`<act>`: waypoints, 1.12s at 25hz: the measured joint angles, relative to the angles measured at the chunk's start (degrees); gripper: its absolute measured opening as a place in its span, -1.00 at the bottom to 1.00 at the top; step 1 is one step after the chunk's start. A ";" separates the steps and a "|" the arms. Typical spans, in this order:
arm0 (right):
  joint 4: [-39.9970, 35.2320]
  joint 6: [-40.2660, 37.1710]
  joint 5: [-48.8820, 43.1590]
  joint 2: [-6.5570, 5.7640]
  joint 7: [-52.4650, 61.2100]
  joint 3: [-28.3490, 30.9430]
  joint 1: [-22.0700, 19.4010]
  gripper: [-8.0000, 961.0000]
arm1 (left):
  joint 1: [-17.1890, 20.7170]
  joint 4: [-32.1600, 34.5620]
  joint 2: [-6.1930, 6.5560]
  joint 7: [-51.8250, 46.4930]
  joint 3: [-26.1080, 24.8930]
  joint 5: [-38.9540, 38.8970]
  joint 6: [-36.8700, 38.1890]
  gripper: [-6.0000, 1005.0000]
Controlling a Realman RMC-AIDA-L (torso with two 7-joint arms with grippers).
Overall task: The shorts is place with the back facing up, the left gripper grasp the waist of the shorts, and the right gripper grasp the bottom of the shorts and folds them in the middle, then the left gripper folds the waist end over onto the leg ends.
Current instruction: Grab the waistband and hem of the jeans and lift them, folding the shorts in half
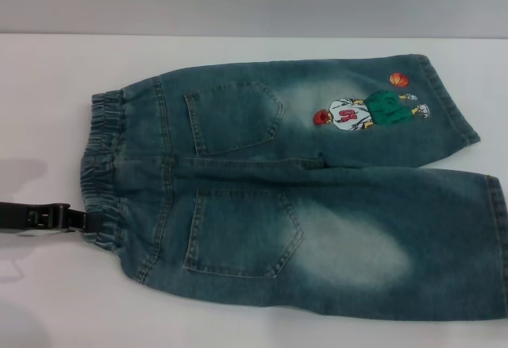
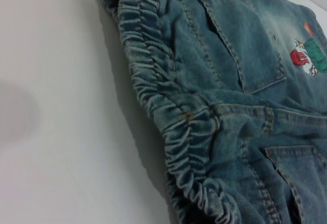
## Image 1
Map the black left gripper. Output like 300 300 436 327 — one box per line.
0 200 106 235

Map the blue denim shorts basketball print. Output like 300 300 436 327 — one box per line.
77 52 508 321

